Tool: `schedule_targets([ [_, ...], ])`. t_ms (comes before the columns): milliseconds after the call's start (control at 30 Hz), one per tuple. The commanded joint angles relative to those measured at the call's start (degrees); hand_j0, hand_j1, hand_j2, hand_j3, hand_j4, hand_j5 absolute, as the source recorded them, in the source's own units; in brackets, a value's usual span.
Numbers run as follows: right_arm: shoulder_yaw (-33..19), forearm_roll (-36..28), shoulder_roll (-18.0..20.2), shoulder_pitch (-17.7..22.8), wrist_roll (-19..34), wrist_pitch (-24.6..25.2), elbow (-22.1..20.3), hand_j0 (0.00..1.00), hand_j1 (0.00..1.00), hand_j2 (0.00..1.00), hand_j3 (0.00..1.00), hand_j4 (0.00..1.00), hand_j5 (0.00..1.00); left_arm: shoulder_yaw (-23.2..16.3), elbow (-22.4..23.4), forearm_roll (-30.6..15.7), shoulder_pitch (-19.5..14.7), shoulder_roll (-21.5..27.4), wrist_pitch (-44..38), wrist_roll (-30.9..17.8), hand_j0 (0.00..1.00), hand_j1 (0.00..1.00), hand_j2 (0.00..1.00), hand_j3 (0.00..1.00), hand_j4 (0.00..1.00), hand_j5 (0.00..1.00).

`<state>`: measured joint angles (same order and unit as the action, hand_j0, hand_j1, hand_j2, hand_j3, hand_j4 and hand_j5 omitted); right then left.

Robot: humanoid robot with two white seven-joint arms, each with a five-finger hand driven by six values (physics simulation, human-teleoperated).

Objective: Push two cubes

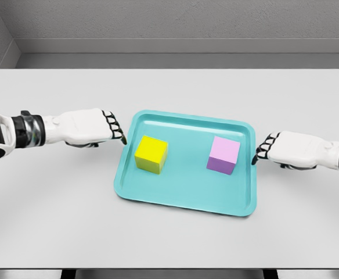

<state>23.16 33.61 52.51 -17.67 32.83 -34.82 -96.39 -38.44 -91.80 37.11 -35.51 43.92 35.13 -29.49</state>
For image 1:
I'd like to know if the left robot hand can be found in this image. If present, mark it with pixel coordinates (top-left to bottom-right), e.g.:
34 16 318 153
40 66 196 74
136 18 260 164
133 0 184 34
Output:
59 108 128 149

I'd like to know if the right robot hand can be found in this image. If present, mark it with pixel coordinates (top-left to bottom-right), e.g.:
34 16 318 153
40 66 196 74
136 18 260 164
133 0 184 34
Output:
251 130 321 170

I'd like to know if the purple cube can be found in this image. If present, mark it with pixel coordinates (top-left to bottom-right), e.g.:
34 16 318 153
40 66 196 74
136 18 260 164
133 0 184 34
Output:
206 135 241 176

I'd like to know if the yellow cube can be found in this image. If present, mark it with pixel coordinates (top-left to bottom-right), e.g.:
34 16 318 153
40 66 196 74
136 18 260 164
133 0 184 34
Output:
134 135 169 175

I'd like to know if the teal plastic tray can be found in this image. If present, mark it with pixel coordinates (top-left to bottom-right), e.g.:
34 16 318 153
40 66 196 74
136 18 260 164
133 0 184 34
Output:
113 109 258 218

